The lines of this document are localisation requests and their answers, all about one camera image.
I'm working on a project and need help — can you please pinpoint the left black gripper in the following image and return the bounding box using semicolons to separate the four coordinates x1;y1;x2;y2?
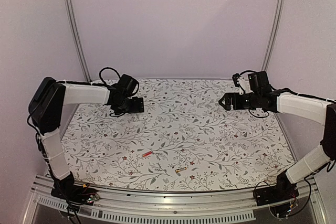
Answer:
114;97;144;116

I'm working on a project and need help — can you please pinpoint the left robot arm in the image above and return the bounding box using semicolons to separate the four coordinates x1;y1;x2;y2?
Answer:
27;74;144;200

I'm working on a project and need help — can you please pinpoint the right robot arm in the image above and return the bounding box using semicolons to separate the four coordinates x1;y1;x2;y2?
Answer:
218;70;335;201

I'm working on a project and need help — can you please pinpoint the red battery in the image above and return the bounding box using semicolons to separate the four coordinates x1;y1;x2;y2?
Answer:
142;151;153;157

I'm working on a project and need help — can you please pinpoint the floral patterned table mat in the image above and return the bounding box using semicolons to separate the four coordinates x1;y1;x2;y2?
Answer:
61;79;295;191

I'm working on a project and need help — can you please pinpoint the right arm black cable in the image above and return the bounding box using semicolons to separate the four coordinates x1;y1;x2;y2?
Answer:
248;107;271;119

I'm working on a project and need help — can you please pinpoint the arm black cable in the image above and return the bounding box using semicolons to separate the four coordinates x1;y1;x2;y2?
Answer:
248;107;271;119
98;67;124;84

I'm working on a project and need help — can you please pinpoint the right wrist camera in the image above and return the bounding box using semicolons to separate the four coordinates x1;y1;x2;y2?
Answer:
232;73;250;94

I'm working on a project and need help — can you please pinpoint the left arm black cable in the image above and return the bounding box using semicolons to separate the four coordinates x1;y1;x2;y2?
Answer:
98;67;124;84

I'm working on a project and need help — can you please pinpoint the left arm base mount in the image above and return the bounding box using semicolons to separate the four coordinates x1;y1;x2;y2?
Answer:
51;181;100;205

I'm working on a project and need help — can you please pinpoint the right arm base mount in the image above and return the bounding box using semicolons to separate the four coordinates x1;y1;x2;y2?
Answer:
253;180;299;206

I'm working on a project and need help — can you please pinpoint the front aluminium rail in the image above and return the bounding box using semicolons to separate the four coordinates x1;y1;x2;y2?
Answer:
23;175;328;223

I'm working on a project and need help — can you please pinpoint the right aluminium frame post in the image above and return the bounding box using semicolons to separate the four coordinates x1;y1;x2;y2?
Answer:
261;0;285;71

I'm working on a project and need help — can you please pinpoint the aluminium frame post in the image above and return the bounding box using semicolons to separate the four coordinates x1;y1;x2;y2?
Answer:
64;0;91;82
261;0;285;71

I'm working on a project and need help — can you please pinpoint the left aluminium frame post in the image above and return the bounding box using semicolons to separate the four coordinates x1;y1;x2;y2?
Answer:
64;0;91;82

